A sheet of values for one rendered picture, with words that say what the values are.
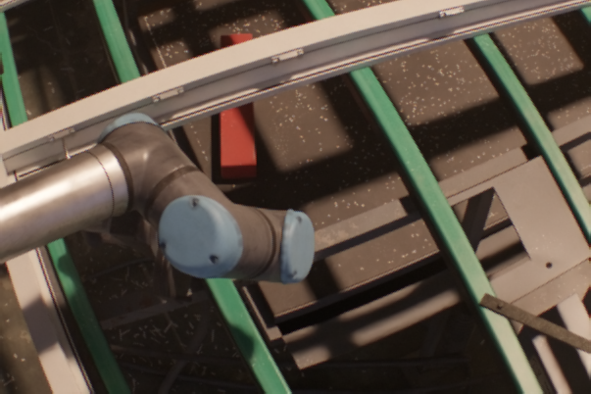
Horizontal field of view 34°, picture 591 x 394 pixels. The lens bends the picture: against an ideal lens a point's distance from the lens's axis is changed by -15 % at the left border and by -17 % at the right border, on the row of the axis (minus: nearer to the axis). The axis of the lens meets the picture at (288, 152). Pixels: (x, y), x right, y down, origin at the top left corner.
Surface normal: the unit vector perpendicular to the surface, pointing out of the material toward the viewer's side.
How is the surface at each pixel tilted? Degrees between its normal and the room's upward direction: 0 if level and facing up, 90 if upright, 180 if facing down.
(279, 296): 0
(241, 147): 0
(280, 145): 0
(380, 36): 90
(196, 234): 39
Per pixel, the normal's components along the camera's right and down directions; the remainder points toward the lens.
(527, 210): 0.00, -0.58
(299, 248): 0.92, 0.04
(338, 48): 0.38, 0.76
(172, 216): -0.41, -0.07
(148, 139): 0.26, -0.73
